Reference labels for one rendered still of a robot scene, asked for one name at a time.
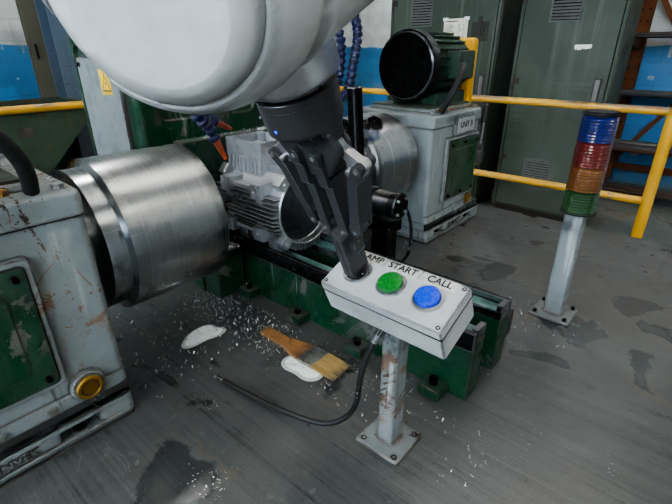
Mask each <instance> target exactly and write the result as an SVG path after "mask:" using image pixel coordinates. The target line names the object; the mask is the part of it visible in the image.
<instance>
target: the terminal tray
mask: <svg viewBox="0 0 672 504"><path fill-rule="evenodd" d="M231 136H234V137H231ZM231 136H226V137H225V138H226V148H227V155H228V163H230V164H231V165H233V170H235V169H236V171H238V170H240V172H242V171H243V173H245V172H247V174H249V173H251V175H253V174H254V176H256V175H258V177H260V176H263V175H264V174H265V173H266V172H267V163H269V164H270V161H273V159H272V157H271V156H270V155H269V153H268V150H269V149H270V148H272V147H273V146H274V145H275V144H277V143H278V142H279V141H277V140H275V139H273V138H272V137H271V136H270V135H269V133H268V132H265V131H262V132H260V131H256V132H250V133H244V134H238V135H231ZM260 141H263V142H260Z"/></svg>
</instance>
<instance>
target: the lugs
mask: <svg viewBox="0 0 672 504"><path fill-rule="evenodd" d="M219 171H220V172H221V173H222V174H227V173H231V172H232V171H233V165H231V164H230V163H228V162H225V161H224V162H223V164H222V165H221V167H220V168H219ZM288 185H289V182H288V180H287V179H286V178H285V177H282V176H277V177H276V178H275V180H274V182H273V183H272V187H273V188H274V189H275V190H277V191H279V192H283V193H284V192H285V190H286V189H287V187H288ZM275 243H276V244H277V245H279V246H280V247H281V248H284V249H286V250H288V249H289V247H290V246H291V244H292V241H290V240H289V239H288V238H287V237H284V236H281V235H279V236H278V238H277V240H276V241H275Z"/></svg>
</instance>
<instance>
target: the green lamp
mask: <svg viewBox="0 0 672 504"><path fill-rule="evenodd" d="M600 193H601V192H599V193H595V194H586V193H578V192H574V191H571V190H569V189H567V188H565V193H564V198H563V201H562V206H561V209H562V210H563V211H565V212H567V213H571V214H575V215H593V214H595V212H596V207H597V204H598V201H599V200H598V199H599V196H600Z"/></svg>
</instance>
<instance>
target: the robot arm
mask: <svg viewBox="0 0 672 504"><path fill-rule="evenodd" d="M42 1H43V3H44V4H45V5H46V7H47V8H48V9H49V11H50V12H51V13H52V14H53V15H55V16H56V17H57V18H58V20H59V21H60V23H61V24H62V26H63V27H64V29H65V30H66V32H67V33H68V35H69V36H70V37H71V39H72V40H73V41H74V43H75V44H76V45H77V46H78V48H79V49H80V50H81V51H82V52H83V53H84V54H85V55H86V56H87V57H88V58H89V59H90V60H91V62H92V63H94V64H95V65H96V66H97V67H98V68H99V69H100V70H101V71H102V72H104V73H105V74H106V76H107V78H108V79H109V80H110V81H111V82H112V83H113V84H114V85H115V86H116V87H117V88H118V89H119V90H121V91H122V92H124V93H125V94H127V95H129V96H131V97H133V98H134V99H136V100H139V101H141V102H143V103H145V104H148V105H150V106H153V107H156V108H159V109H163V110H167V111H172V112H177V113H184V114H195V115H204V114H214V113H222V112H226V111H231V110H234V109H237V108H240V107H242V106H245V105H248V104H251V103H253V102H256V105H257V107H258V109H259V112H260V114H261V117H262V119H263V122H264V124H265V126H266V129H267V131H268V133H269V135H270V136H271V137H272V138H273V139H275V140H277V141H279V142H278V143H277V144H275V145H274V146H273V147H272V148H270V149H269V150H268V153H269V155H270V156H271V157H272V159H273V160H274V161H275V162H276V164H277V165H278V166H279V167H280V168H281V170H282V172H283V173H284V175H285V177H286V178H287V180H288V182H289V184H290V185H291V187H292V189H293V191H294V192H295V194H296V196H297V197H298V199H299V201H300V203H301V204H302V206H303V208H304V209H305V211H306V213H307V215H308V216H309V218H310V220H311V221H312V222H314V223H317V222H318V221H319V222H321V223H322V226H323V228H324V229H325V230H327V231H328V232H329V235H330V237H331V240H332V243H333V245H334V246H335V249H336V252H337V255H338V257H339V260H340V263H341V265H342V268H343V271H344V273H345V274H346V275H348V276H351V277H353V278H355V277H356V276H357V274H358V273H359V272H360V271H361V270H362V269H363V268H364V266H365V265H366V264H367V263H368V260H367V257H366V254H365V250H364V246H365V244H364V241H363V238H362V235H361V234H362V233H363V232H364V231H365V230H366V229H367V227H368V226H369V225H370V224H371V223H372V180H371V172H372V170H373V168H374V165H375V163H376V157H375V156H374V154H372V153H370V152H368V153H366V154H365V155H364V156H363V155H361V154H360V153H359V152H357V151H356V150H355V149H353V148H352V147H351V146H352V143H351V139H350V137H349V136H348V134H347V133H346V131H345V130H344V128H343V116H344V103H343V100H342V96H341V92H340V89H339V85H338V81H337V77H336V74H335V73H336V71H337V70H338V68H339V65H340V57H339V53H338V49H337V45H336V42H335V38H334V36H335V35H336V34H337V33H338V32H339V31H340V30H341V29H342V28H343V27H345V26H346V25H347V24H348V23H349V22H350V21H351V20H352V19H354V18H355V17H356V16H357V15H358V14H359V13H360V12H361V11H363V10H364V9H365V8H366V7H367V6H368V5H370V4H371V3H372V2H373V1H374V0H42ZM289 160H291V161H289ZM347 176H348V177H347ZM314 207H316V210H314Z"/></svg>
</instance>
